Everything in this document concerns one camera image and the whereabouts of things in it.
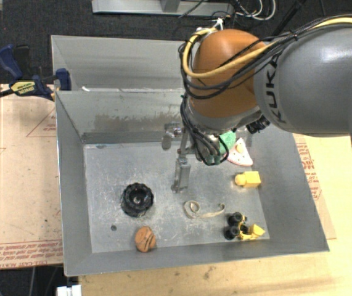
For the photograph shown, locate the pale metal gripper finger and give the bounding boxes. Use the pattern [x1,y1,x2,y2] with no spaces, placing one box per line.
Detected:
[161,122,185,150]
[170,158,192,194]

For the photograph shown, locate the pink and white toy slice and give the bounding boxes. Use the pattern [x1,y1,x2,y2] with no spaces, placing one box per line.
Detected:
[226,137,254,167]

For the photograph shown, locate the beige rubber band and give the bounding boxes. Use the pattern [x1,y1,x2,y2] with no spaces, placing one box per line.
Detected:
[183,200,226,220]

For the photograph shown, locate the black ribbed round knob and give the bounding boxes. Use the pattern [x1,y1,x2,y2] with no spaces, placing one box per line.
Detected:
[120,182,155,218]

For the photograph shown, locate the yellow plastic block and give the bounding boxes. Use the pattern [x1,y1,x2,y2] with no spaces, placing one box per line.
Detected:
[234,170,262,189]

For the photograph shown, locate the grey metal bin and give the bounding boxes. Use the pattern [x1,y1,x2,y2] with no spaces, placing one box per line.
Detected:
[51,35,330,278]

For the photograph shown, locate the brown walnut-shaped ball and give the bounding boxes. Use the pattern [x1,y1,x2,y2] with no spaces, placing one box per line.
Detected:
[134,226,157,253]

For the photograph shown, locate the yellow toy vehicle, black wheels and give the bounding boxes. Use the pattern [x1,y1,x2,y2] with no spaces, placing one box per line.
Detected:
[223,212,266,241]

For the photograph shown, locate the brown cardboard board, red print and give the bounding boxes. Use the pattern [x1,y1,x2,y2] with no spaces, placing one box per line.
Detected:
[0,83,338,271]

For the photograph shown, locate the black cylinder on white bracket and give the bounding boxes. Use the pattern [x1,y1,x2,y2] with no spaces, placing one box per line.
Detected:
[236,115,271,134]

